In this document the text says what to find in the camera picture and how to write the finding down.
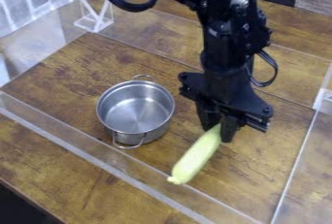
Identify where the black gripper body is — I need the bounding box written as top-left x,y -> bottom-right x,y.
178,72 -> 273,132

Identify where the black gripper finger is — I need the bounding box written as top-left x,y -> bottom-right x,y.
195,102 -> 221,131
221,114 -> 239,143

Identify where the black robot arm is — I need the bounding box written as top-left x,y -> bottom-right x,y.
175,0 -> 277,143

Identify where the small steel pot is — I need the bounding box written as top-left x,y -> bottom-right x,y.
96,75 -> 175,149

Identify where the clear acrylic bracket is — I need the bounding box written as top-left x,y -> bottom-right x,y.
73,0 -> 114,33

